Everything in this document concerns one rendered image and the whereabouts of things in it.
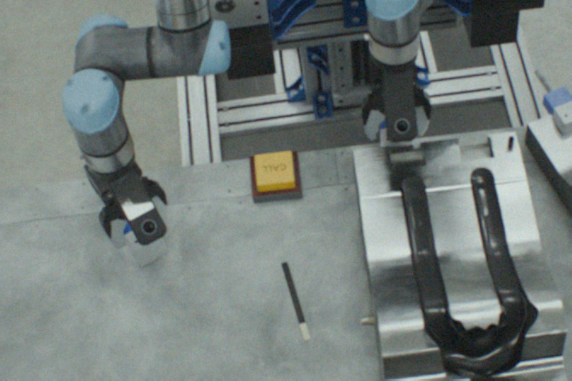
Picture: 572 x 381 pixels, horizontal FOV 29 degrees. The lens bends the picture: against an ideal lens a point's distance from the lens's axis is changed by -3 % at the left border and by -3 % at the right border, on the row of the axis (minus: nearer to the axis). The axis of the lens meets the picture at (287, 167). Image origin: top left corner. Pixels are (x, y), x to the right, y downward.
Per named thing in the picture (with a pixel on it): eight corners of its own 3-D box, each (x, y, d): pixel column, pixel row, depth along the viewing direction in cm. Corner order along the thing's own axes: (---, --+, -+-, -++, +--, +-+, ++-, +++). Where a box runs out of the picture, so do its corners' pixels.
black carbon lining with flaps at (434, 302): (396, 184, 177) (395, 150, 169) (497, 173, 177) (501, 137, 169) (428, 391, 158) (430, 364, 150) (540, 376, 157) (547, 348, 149)
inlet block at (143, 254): (103, 211, 187) (96, 193, 183) (128, 196, 188) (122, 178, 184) (141, 268, 180) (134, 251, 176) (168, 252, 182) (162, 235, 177)
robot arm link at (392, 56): (422, 46, 164) (366, 51, 164) (422, 66, 167) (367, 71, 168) (416, 8, 168) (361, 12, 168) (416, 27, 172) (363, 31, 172)
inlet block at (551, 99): (523, 86, 191) (525, 65, 186) (548, 76, 191) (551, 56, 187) (561, 143, 184) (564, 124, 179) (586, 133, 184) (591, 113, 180)
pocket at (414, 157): (388, 159, 182) (388, 145, 179) (421, 155, 182) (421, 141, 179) (392, 183, 179) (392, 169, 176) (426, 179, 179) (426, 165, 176)
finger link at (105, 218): (122, 224, 176) (127, 187, 170) (128, 232, 175) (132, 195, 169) (96, 234, 174) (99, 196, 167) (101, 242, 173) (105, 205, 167)
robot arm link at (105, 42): (157, 40, 166) (154, 99, 160) (84, 46, 167) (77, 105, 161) (149, 4, 160) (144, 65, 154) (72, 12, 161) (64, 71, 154)
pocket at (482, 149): (455, 150, 181) (456, 137, 178) (488, 147, 181) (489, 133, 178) (460, 174, 179) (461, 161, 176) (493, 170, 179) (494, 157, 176)
